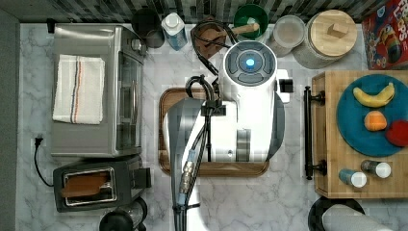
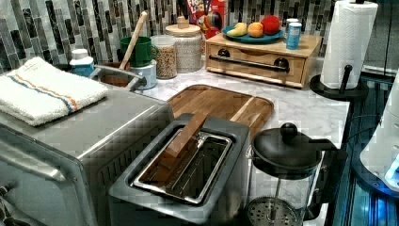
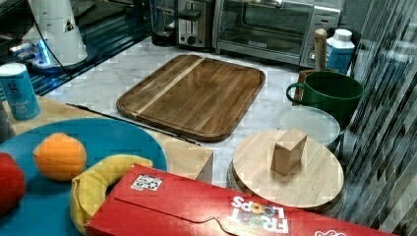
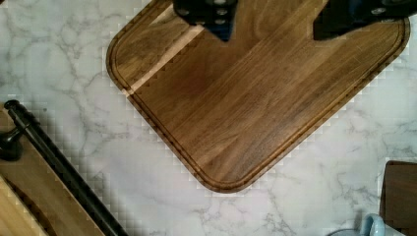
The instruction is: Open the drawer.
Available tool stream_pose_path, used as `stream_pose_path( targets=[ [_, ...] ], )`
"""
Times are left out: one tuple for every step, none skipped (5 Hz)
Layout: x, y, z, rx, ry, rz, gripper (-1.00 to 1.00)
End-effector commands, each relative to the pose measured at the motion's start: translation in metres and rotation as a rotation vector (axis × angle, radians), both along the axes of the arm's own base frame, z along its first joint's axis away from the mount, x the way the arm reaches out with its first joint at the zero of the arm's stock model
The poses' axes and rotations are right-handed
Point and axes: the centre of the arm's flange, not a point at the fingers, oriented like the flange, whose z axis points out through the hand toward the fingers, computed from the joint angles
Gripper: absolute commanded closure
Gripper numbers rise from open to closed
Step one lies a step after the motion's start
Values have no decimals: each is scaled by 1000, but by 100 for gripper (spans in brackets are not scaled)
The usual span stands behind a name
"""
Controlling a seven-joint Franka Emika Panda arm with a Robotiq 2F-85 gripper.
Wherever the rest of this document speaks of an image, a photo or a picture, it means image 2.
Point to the wooden drawer box black handle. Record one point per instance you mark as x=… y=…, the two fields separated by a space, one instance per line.
x=270 y=63

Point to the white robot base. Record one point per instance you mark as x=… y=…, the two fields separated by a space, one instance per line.
x=380 y=156

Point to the wooden cutting board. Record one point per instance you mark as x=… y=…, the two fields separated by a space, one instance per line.
x=250 y=110

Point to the grey two-slot toaster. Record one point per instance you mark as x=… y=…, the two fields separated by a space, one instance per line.
x=216 y=184

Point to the glass jar of grains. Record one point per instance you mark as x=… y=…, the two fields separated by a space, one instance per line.
x=166 y=58

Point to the light blue canister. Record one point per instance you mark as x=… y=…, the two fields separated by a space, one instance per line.
x=149 y=73

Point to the brown wooden toast slice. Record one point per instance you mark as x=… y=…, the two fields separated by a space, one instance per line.
x=185 y=143

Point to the white ceramic jar wooden lid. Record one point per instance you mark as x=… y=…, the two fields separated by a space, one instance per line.
x=188 y=43

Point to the green mug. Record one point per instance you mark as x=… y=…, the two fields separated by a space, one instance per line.
x=143 y=53

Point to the teal plate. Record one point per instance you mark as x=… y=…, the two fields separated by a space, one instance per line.
x=264 y=39

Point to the red cereal box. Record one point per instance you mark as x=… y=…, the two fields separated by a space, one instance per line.
x=208 y=15

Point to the yellow banana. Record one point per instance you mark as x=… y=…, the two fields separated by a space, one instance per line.
x=240 y=29

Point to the orange fruit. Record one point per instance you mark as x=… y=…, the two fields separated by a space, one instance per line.
x=255 y=30

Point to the glass french press black lid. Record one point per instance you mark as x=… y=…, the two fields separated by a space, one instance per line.
x=307 y=170

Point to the red apple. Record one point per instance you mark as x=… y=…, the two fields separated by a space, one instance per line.
x=270 y=24

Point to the black paper towel holder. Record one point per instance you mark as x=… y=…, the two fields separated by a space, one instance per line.
x=358 y=93

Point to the blue can front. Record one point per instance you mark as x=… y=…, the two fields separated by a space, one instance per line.
x=293 y=36

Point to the blue can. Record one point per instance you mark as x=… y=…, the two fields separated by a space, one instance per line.
x=288 y=21
x=293 y=36

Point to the white capped blue bottle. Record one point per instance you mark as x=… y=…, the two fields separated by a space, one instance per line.
x=81 y=63

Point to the blue can rear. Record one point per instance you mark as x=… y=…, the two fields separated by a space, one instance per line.
x=288 y=21

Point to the silver toaster oven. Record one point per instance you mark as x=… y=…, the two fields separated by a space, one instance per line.
x=59 y=173

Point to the white striped folded towel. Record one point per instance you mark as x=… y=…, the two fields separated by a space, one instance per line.
x=38 y=92

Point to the white paper towel roll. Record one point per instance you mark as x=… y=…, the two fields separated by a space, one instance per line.
x=350 y=31

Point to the metal pan with handle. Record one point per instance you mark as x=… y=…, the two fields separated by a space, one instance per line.
x=116 y=78

